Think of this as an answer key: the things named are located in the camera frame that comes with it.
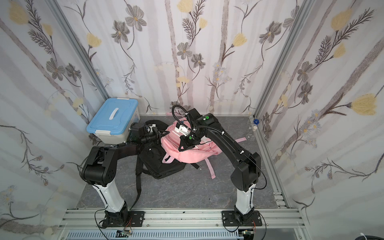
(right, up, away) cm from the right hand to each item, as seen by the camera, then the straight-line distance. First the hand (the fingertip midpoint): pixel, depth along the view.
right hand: (182, 147), depth 73 cm
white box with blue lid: (-48, +13, +21) cm, 54 cm away
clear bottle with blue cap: (+47, +5, +34) cm, 58 cm away
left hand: (-9, +9, +16) cm, 20 cm away
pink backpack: (-6, -4, +4) cm, 8 cm away
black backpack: (-22, -11, +19) cm, 31 cm away
